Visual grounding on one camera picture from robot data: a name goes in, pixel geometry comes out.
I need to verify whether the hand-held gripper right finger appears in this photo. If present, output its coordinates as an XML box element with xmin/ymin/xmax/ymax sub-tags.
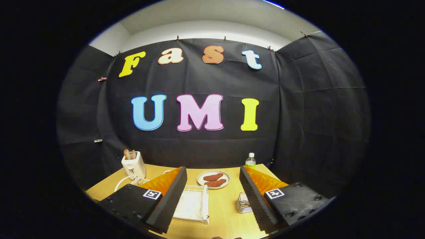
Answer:
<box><xmin>239</xmin><ymin>165</ymin><xmax>333</xmax><ymax>234</ymax></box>

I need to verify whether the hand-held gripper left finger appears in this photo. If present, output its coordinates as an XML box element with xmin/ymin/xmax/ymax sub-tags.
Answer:
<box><xmin>95</xmin><ymin>166</ymin><xmax>188</xmax><ymax>234</ymax></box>

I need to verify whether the metal wire basket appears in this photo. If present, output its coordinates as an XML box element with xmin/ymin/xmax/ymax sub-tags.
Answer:
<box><xmin>236</xmin><ymin>192</ymin><xmax>254</xmax><ymax>214</ymax></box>

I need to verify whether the white wire dish rack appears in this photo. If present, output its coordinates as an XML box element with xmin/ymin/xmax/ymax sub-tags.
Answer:
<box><xmin>115</xmin><ymin>169</ymin><xmax>210</xmax><ymax>225</ymax></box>

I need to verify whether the beige plate with meat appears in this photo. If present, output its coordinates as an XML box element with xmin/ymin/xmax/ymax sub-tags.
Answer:
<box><xmin>197</xmin><ymin>170</ymin><xmax>231</xmax><ymax>190</ymax></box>

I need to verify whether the white toaster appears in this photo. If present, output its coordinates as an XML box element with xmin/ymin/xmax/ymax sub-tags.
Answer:
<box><xmin>121</xmin><ymin>151</ymin><xmax>146</xmax><ymax>180</ymax></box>

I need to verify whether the black backdrop cloth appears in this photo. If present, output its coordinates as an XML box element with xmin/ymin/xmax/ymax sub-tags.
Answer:
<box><xmin>56</xmin><ymin>32</ymin><xmax>371</xmax><ymax>199</ymax></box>

